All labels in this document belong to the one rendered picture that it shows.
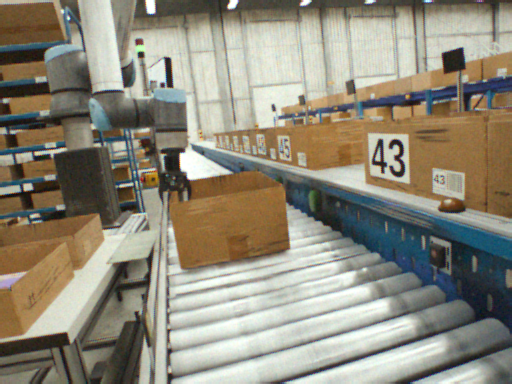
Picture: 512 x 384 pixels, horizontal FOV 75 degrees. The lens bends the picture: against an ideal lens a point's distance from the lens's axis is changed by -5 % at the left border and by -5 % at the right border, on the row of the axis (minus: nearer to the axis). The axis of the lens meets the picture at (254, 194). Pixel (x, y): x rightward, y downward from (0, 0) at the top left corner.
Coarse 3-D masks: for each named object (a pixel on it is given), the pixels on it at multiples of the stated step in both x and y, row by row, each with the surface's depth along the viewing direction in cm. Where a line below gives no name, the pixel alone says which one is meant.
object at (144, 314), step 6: (144, 306) 51; (144, 312) 50; (144, 318) 48; (150, 318) 52; (144, 324) 48; (150, 324) 51; (144, 330) 48; (150, 330) 50; (144, 336) 50; (150, 336) 49; (150, 342) 49; (150, 348) 51; (150, 354) 50; (150, 360) 50
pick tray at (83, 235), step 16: (32, 224) 116; (48, 224) 117; (64, 224) 118; (80, 224) 119; (96, 224) 114; (0, 240) 115; (16, 240) 116; (32, 240) 117; (48, 240) 92; (64, 240) 93; (80, 240) 97; (96, 240) 112; (80, 256) 95
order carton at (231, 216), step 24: (192, 192) 123; (216, 192) 124; (240, 192) 86; (264, 192) 87; (192, 216) 85; (216, 216) 86; (240, 216) 87; (264, 216) 88; (192, 240) 86; (216, 240) 87; (240, 240) 88; (264, 240) 89; (288, 240) 91; (192, 264) 87
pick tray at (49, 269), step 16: (0, 256) 86; (16, 256) 87; (32, 256) 87; (48, 256) 77; (64, 256) 85; (0, 272) 87; (16, 272) 87; (32, 272) 69; (48, 272) 76; (64, 272) 84; (0, 288) 61; (16, 288) 63; (32, 288) 68; (48, 288) 75; (64, 288) 83; (0, 304) 61; (16, 304) 62; (32, 304) 67; (48, 304) 74; (0, 320) 62; (16, 320) 62; (32, 320) 66; (0, 336) 62; (16, 336) 63
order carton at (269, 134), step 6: (288, 126) 208; (258, 132) 197; (264, 132) 185; (270, 132) 174; (264, 138) 187; (270, 138) 176; (270, 144) 178; (270, 150) 180; (276, 150) 170; (258, 156) 206; (264, 156) 193; (270, 156) 182; (276, 156) 171
